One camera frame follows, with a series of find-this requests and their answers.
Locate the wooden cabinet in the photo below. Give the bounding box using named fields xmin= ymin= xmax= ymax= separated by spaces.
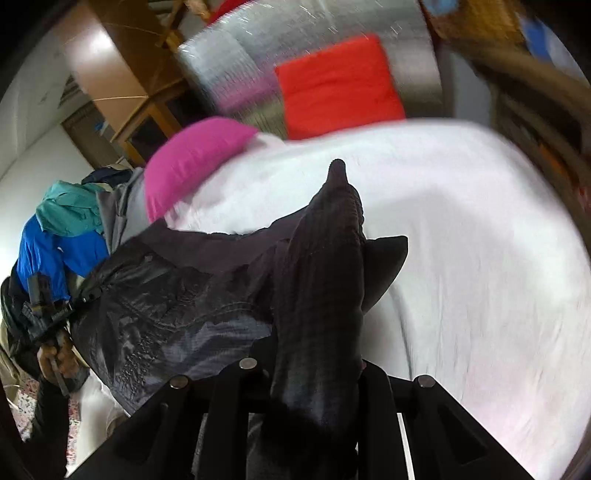
xmin=64 ymin=0 xmax=195 ymax=168

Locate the red blanket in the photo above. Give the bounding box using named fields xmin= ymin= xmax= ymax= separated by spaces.
xmin=205 ymin=0 xmax=251 ymax=25

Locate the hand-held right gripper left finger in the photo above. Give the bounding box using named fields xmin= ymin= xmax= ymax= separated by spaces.
xmin=69 ymin=357 xmax=278 ymax=480

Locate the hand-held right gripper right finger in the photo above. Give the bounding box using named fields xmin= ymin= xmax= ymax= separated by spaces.
xmin=355 ymin=361 xmax=536 ymax=480

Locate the beige sofa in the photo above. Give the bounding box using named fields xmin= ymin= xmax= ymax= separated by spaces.
xmin=0 ymin=318 xmax=25 ymax=398

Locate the pink pillow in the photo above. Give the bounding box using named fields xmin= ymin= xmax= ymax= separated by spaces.
xmin=144 ymin=116 xmax=260 ymax=223

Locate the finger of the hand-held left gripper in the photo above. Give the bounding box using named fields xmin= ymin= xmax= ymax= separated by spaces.
xmin=64 ymin=285 xmax=105 ymax=320

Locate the grey coat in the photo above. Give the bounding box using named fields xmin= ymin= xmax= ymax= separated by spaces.
xmin=95 ymin=168 xmax=154 ymax=253

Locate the person's left hand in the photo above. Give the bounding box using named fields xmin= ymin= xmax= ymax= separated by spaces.
xmin=37 ymin=330 xmax=87 ymax=385

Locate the black quilted jacket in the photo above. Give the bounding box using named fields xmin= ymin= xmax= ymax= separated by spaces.
xmin=69 ymin=159 xmax=410 ymax=480

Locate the floral patterned cloth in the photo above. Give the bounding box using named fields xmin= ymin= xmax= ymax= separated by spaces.
xmin=8 ymin=373 xmax=80 ymax=477

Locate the white blanket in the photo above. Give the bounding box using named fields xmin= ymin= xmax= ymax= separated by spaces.
xmin=65 ymin=117 xmax=585 ymax=480

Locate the teal jacket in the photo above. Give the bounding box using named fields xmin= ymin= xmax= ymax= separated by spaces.
xmin=36 ymin=180 xmax=105 ymax=237

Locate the silver foil insulation mat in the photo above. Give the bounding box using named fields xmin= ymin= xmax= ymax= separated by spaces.
xmin=178 ymin=0 xmax=440 ymax=140

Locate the blue jacket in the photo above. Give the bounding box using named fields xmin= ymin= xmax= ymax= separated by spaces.
xmin=11 ymin=217 xmax=110 ymax=302

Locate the red pillow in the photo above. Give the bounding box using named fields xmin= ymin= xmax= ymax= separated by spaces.
xmin=274 ymin=34 xmax=407 ymax=140

